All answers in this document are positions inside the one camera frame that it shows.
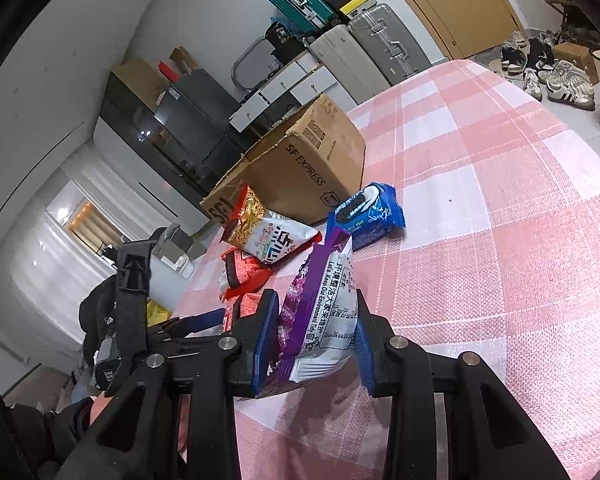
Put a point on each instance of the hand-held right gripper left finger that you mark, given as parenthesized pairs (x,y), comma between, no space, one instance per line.
(265,345)

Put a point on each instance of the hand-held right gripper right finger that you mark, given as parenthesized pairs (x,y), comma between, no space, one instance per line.
(366,360)

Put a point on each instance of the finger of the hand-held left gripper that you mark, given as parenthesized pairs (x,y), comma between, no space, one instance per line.
(205,320)
(185,337)

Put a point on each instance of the red black snack packet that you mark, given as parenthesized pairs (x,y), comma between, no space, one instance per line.
(240,275)

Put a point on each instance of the purple snack packet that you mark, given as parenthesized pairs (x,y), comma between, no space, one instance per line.
(320,320)

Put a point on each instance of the noodle snack packet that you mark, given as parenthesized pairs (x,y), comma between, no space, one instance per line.
(275,240)

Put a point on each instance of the blue cookie packet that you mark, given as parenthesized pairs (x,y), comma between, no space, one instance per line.
(370,215)

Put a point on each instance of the brown cardboard box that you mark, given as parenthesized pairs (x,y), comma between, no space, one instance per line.
(300,170)

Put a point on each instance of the person's left forearm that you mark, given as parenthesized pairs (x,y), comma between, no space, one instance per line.
(45,435)

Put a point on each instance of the person's left hand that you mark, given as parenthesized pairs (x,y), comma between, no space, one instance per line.
(100,406)

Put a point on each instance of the yellow plastic bag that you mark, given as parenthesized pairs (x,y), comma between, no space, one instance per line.
(155,314)

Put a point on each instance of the yellow curtain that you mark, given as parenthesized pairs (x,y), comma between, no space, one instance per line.
(92,225)

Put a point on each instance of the dark glass cabinet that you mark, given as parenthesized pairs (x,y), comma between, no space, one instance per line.
(125,125)

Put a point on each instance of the black refrigerator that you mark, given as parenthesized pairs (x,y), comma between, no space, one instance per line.
(195,115)

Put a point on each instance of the tan flat cardboard box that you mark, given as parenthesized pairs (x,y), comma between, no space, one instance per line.
(140,80)

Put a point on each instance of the red paper bag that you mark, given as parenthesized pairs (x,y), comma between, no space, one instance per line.
(167,70)

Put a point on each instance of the brown paper bag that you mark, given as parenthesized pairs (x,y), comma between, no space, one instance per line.
(182,59)

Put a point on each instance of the white dressing desk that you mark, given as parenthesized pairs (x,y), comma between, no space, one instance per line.
(277,87)

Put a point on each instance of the oval mirror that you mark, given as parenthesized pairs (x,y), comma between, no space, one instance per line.
(252,67)

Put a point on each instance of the white drawer cabinet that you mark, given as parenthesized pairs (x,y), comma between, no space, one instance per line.
(314,86)

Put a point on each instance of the black bag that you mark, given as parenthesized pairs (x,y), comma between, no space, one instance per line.
(290,50)

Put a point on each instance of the black printed gift box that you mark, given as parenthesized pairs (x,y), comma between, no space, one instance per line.
(279,34)

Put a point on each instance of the beige suitcase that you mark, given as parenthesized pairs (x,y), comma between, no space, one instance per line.
(340,55)

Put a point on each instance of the silver suitcase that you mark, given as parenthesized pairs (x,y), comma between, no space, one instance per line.
(385,40)

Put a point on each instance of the pile of sneakers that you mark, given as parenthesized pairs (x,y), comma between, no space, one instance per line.
(565,85)

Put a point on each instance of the wooden door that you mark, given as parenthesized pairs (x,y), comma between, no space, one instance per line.
(455,10)

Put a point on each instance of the small cardboard box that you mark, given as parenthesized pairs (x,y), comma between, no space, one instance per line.
(572,55)

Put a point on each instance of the wooden shoe rack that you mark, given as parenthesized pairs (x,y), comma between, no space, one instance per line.
(572,15)

